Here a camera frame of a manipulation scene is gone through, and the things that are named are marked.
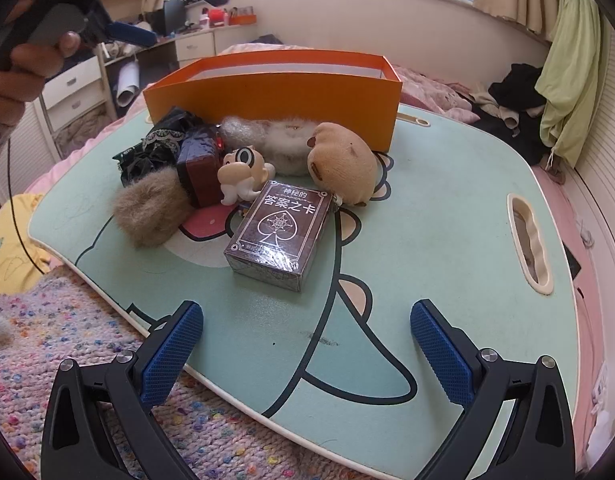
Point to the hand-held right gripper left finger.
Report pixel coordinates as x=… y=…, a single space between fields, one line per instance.
x=170 y=355

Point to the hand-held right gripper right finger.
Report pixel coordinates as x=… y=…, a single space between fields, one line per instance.
x=442 y=355

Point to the orange cardboard box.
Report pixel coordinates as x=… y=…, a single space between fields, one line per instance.
x=287 y=100

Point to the dark red pouch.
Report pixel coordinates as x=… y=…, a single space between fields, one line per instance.
x=202 y=170

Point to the dark playing card box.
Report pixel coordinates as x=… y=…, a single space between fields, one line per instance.
x=277 y=240

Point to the white fluffy plush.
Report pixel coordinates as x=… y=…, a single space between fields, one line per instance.
x=282 y=145

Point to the brown capybara plush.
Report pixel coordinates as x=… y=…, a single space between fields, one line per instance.
x=342 y=160

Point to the mint cartoon lap desk desktop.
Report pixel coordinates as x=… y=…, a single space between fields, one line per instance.
x=437 y=235

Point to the person's left hand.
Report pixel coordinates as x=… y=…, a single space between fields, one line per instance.
x=32 y=60

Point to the black monitor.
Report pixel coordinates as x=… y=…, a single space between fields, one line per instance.
x=173 y=15

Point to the red bag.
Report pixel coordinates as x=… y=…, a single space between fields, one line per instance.
x=218 y=17

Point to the rolled white paper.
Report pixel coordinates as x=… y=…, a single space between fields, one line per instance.
x=127 y=82

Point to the small orange box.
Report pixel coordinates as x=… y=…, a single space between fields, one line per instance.
x=243 y=19

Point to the white two-drawer cabinet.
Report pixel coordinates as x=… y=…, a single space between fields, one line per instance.
x=75 y=92

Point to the pink speckled knit cloth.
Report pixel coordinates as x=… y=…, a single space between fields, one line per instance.
x=87 y=330

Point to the black lace fabric bundle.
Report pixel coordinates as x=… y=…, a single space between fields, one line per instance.
x=157 y=135

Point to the brown fluffy pom-pom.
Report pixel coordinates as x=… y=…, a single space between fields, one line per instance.
x=147 y=207

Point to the black flat object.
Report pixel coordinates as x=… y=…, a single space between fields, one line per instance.
x=572 y=260

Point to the pink bed sheet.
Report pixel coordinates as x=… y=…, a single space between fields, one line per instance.
x=567 y=220

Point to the yellow cloth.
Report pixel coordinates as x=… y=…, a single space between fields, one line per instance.
x=17 y=240

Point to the white slatted panel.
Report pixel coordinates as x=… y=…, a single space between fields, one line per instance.
x=607 y=160

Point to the pink floral blanket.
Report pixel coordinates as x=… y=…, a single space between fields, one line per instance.
x=432 y=92

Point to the dark clothes pile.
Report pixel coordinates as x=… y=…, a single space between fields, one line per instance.
x=512 y=100

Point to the light green cloth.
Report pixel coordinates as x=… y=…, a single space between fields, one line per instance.
x=572 y=70

